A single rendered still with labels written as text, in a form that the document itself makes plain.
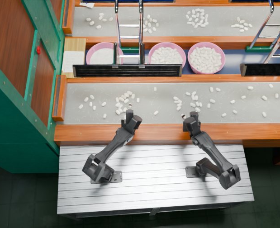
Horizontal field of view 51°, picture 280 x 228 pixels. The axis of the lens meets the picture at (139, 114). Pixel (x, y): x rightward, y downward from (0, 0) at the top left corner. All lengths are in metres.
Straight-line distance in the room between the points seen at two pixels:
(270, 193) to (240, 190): 0.83
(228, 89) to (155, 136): 0.62
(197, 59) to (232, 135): 0.62
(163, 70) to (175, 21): 0.75
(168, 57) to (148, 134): 0.61
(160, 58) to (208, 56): 0.35
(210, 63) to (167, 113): 0.50
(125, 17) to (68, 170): 1.22
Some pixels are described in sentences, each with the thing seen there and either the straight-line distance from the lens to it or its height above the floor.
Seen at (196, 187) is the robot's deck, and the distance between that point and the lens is 1.91.
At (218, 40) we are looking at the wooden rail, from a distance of 2.29.
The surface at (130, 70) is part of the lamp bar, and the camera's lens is 1.68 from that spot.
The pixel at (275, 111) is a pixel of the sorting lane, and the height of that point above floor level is 0.74.
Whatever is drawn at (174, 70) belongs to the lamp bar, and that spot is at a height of 1.09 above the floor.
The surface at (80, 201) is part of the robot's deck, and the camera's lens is 1.89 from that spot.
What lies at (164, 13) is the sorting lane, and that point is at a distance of 2.41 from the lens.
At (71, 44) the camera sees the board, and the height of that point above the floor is 0.78.
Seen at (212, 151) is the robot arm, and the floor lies 1.06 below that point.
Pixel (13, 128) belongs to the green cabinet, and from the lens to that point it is 1.65.
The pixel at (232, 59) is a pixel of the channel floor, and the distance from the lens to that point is 2.33.
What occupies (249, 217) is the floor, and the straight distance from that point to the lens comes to 2.69.
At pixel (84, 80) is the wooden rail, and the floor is 0.76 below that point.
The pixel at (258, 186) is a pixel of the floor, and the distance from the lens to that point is 2.76.
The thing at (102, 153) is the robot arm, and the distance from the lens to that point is 1.48.
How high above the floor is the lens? 2.52
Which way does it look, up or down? 67 degrees down
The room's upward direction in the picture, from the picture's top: 2 degrees clockwise
